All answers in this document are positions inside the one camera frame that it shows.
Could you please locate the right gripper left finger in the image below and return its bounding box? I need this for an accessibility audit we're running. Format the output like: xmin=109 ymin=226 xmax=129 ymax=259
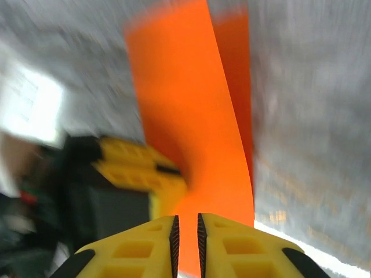
xmin=49 ymin=214 xmax=180 ymax=278

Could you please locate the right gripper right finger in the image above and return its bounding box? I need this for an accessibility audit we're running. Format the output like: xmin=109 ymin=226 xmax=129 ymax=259
xmin=197 ymin=213 xmax=331 ymax=278

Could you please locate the orange square paper sheet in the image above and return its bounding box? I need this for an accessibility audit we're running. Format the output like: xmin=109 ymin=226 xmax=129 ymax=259
xmin=123 ymin=0 xmax=256 ymax=277

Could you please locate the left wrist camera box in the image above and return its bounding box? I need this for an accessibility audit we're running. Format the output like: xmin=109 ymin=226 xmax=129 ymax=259
xmin=0 ymin=57 xmax=66 ymax=148

